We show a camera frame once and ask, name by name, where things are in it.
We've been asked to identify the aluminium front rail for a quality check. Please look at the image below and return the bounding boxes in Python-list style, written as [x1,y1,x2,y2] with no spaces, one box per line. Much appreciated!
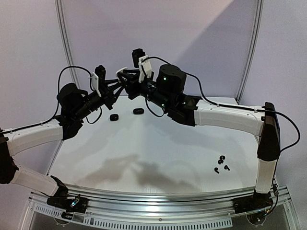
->
[21,186,299,230]

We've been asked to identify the white earbud charging case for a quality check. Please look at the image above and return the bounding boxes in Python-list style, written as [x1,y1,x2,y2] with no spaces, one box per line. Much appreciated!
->
[116,67,128,78]

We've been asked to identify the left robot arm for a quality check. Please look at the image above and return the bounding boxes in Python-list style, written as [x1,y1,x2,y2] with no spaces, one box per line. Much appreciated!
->
[0,80,124,208]

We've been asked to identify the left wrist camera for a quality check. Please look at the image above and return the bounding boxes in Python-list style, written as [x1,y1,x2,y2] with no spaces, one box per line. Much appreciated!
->
[90,65,106,92]

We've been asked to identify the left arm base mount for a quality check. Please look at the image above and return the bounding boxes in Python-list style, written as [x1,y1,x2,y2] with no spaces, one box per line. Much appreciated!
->
[47,190,89,213]

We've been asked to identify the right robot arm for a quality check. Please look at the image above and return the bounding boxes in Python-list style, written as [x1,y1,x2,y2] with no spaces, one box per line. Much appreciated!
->
[116,63,281,209]

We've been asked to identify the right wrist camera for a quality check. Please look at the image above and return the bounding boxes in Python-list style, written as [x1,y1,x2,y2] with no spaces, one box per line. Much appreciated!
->
[132,48,152,83]

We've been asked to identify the black glossy charging case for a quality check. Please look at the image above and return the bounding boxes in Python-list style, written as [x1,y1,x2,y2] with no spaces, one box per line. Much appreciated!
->
[109,114,119,121]

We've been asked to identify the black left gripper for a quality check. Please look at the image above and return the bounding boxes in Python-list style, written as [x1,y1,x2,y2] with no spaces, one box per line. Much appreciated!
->
[73,79,123,121]

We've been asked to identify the aluminium frame post left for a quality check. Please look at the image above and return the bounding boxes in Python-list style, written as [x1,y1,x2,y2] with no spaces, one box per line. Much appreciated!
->
[54,0,80,87]

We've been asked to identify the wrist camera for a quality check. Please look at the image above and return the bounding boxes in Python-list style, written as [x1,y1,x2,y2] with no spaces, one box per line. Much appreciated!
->
[90,65,106,92]
[132,48,152,83]

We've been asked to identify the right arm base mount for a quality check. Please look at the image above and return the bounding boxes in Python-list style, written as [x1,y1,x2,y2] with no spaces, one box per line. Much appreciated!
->
[232,191,273,214]

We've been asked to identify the black oval charging case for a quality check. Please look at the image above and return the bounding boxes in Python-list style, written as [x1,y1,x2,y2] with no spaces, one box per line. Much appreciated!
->
[133,108,144,115]

